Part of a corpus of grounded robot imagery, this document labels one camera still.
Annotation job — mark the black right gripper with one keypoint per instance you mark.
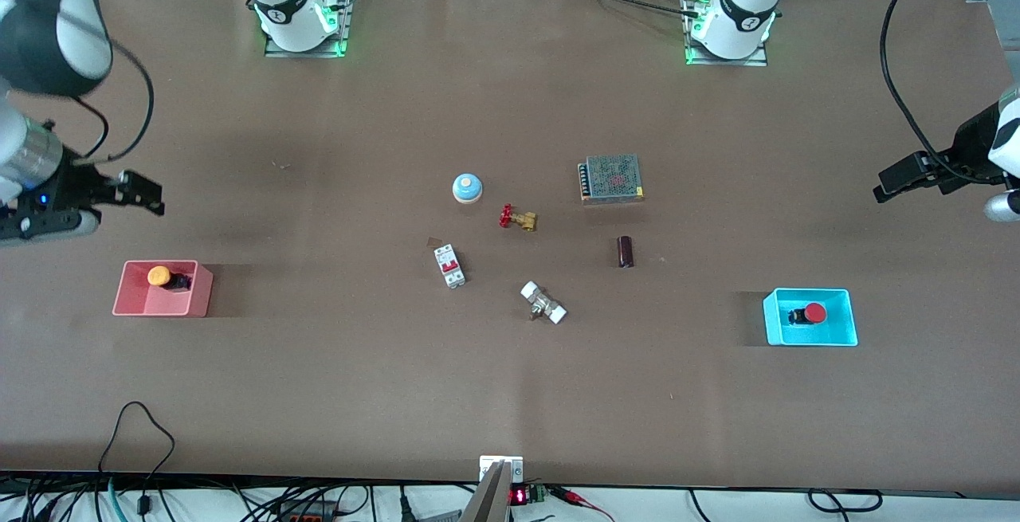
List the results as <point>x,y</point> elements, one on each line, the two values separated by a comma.
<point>76,186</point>

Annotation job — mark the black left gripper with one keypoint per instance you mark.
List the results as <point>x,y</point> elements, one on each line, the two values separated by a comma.
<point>968,154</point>

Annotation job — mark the yellow push button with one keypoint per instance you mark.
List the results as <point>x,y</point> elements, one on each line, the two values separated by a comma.
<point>158,275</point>

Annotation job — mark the red push button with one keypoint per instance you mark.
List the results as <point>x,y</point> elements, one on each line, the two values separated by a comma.
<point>813,313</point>

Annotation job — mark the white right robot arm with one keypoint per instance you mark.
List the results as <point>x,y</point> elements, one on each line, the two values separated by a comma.
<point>48,36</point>

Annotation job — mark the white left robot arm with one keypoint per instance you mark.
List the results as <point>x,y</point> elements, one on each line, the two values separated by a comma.
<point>741,12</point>

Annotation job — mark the pink plastic box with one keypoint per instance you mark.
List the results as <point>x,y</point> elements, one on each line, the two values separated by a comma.
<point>159,303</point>

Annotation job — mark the cyan plastic box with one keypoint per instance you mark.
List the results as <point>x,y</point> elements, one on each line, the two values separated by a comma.
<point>805,335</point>

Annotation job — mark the dark cylindrical capacitor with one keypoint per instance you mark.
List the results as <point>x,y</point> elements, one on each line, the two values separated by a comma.
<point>626,252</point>

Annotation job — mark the white red circuit breaker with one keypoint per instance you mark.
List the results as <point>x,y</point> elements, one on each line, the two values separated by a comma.
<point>450,265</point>

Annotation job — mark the metal mesh power supply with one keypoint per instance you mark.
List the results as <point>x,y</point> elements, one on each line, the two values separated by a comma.
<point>612,178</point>

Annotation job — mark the blue white round button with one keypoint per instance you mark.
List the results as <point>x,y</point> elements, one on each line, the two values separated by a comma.
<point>468,187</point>

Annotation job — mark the white-ended pipe valve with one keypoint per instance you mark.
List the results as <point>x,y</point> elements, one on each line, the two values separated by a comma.
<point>543,303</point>

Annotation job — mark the red alligator clip lead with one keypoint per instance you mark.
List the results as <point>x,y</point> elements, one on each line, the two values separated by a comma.
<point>578,498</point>

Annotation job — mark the red LED display module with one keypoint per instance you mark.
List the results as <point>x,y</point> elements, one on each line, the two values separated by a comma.
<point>526,495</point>

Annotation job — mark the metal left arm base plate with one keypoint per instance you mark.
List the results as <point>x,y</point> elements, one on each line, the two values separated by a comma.
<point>725,61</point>

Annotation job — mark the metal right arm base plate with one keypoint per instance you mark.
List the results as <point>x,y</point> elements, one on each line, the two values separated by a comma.
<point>344,20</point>

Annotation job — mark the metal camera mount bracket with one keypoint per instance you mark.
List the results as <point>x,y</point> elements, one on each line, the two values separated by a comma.
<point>492,498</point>

